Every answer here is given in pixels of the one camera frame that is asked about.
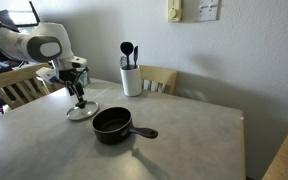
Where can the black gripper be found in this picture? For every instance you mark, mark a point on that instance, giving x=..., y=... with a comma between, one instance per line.
x=71, y=78

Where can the glass lid with black knob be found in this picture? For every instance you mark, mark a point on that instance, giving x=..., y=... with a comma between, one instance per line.
x=77, y=114

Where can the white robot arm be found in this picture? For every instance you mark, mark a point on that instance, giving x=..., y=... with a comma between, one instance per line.
x=48, y=42

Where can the green patterned tissue box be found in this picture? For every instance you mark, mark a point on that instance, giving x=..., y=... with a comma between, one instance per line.
x=84, y=79

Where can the metal whisk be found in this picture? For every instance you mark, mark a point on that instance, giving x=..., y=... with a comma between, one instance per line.
x=123, y=61

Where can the wooden chair at left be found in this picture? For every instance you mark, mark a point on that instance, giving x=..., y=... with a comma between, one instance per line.
x=21, y=86

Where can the white utensil holder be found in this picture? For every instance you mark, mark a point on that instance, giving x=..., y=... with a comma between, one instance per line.
x=131, y=80

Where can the black spoon utensil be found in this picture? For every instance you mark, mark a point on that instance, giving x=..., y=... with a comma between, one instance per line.
x=127, y=49

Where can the black spatula utensil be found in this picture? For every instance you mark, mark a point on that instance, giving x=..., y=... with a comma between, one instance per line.
x=135, y=56

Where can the wooden chair behind table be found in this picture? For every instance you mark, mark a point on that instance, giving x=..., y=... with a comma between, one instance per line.
x=158, y=79

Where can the laptop computer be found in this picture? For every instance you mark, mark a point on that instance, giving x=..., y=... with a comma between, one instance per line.
x=23, y=21

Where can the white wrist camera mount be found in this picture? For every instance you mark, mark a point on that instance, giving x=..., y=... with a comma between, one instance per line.
x=48, y=74

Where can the black pot with handle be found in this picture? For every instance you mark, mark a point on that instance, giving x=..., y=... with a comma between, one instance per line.
x=114, y=125

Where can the beige wall thermostat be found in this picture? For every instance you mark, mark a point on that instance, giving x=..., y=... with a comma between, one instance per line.
x=174, y=10

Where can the white wall switch plate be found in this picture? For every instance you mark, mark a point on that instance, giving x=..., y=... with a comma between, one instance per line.
x=206, y=10

